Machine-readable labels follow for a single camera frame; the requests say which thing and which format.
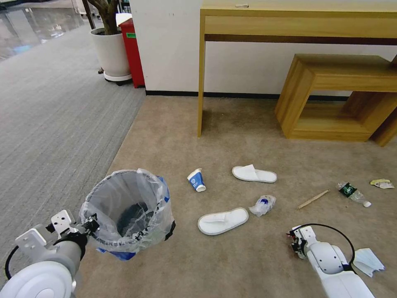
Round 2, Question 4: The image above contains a clear plastic bin bag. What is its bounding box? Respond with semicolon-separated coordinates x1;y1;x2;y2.
79;168;176;262

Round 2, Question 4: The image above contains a wooden stick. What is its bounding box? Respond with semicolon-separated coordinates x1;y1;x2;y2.
297;189;330;210

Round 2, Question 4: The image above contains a crumpled clear plastic wrapper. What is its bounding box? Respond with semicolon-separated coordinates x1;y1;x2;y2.
248;195;277;218

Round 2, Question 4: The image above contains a pale blue face mask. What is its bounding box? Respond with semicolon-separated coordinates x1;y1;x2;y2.
352;248;386;278

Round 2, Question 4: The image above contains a clear plastic bottle green label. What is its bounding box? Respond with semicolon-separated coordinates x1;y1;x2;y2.
337;182;372;208

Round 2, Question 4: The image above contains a white slipper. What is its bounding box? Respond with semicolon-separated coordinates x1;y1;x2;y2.
232;164;278;184
197;207;250;236

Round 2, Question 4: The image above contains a crumpled yellow paper scrap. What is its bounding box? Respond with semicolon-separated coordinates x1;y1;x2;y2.
369;178;395;189

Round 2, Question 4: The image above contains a blue paper cup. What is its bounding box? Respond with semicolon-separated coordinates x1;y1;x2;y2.
187;168;207;193

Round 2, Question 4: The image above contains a wooden furniture piece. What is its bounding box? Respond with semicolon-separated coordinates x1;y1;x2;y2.
369;107;397;147

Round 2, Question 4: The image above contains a white wheeled pot tray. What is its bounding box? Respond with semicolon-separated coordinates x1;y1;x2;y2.
103;70;133;87

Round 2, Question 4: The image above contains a light wooden open stool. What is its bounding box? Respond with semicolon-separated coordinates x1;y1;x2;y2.
274;53;397;143

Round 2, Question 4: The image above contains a white round plant pot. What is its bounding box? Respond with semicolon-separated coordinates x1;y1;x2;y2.
90;26;132;77

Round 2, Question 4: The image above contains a red box cabinet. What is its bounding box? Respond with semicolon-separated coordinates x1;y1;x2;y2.
116;13;146;89

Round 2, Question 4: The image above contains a brown plant trunk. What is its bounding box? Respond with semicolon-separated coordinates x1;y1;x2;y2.
81;0;122;35

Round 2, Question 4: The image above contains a light wooden desk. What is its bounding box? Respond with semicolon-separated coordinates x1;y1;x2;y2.
197;0;397;138

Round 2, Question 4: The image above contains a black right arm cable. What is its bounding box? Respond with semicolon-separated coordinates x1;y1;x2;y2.
290;223;356;274

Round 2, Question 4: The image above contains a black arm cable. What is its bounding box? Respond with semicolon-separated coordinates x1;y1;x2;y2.
290;223;356;274
4;244;20;281

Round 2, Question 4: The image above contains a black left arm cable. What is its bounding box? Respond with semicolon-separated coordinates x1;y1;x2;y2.
4;244;20;281

